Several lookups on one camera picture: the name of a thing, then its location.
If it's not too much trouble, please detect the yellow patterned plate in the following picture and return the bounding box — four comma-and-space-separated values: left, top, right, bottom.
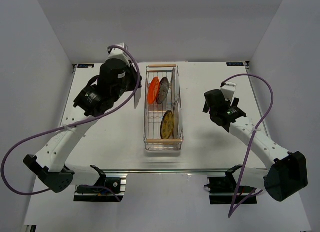
160, 110, 175, 139

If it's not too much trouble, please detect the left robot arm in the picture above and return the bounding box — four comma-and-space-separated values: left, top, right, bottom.
23, 58, 142, 193

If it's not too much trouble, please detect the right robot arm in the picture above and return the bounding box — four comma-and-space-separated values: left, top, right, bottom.
203, 89, 308, 201

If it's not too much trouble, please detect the orange plate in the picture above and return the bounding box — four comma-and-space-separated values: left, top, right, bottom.
147, 77, 160, 104

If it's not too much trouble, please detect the dark patterned plate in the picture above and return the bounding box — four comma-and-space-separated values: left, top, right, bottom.
156, 77, 169, 104

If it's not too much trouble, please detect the large white plate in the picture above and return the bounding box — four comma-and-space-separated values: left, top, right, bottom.
173, 100, 183, 139
171, 67, 180, 102

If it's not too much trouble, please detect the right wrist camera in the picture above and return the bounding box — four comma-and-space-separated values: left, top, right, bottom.
220, 81, 237, 101

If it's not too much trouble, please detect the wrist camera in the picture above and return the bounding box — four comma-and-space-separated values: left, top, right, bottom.
107, 47, 131, 66
220, 81, 237, 101

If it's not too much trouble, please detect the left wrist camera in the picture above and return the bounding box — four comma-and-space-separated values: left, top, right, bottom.
107, 47, 131, 66

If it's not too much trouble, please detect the aluminium table rail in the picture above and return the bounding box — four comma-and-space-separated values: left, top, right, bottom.
101, 168, 228, 174

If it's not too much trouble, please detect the wire dish rack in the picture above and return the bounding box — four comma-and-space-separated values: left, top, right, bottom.
144, 64, 184, 151

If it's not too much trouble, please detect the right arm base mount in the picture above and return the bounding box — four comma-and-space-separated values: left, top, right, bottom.
204, 165, 258, 205

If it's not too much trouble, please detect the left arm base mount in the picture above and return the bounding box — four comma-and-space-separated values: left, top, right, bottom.
73, 173, 127, 202

